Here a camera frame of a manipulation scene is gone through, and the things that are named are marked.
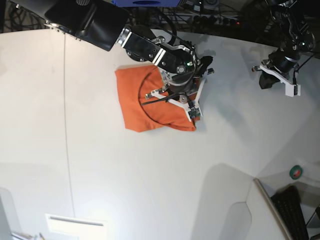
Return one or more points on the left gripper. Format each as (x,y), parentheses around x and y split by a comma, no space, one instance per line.
(282,61)

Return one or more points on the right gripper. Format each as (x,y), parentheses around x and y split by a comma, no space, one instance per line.
(182,71)

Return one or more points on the orange t-shirt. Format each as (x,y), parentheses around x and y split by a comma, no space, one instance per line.
(132,85)

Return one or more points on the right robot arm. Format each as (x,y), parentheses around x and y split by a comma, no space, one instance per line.
(103,24)

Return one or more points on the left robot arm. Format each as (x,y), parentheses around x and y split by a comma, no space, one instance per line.
(289,16)

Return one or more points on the blue box with oval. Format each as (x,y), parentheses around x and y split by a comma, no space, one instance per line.
(148,3)

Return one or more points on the green tape roll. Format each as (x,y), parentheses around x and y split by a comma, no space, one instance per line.
(296,172)

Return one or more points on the black keyboard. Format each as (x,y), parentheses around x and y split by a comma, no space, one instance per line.
(288,204)

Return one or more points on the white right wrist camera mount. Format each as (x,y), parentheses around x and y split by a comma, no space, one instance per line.
(189,102)

